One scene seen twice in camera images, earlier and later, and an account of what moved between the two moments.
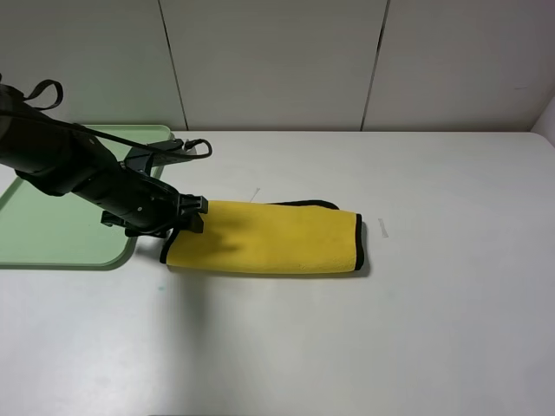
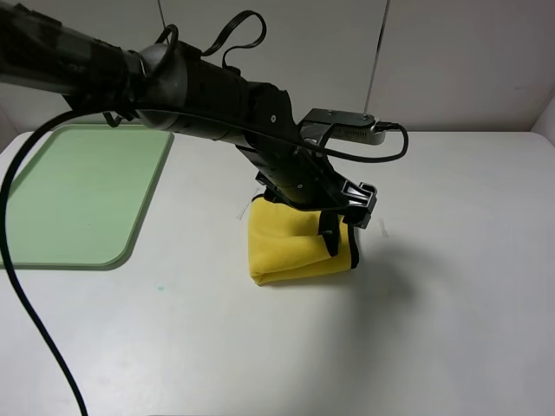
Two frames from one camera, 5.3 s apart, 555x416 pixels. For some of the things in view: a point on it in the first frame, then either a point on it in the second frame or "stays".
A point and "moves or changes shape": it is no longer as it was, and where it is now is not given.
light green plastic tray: (42, 230) stays
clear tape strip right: (384, 231) stays
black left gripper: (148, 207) → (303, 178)
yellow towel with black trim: (312, 237) moves or changes shape
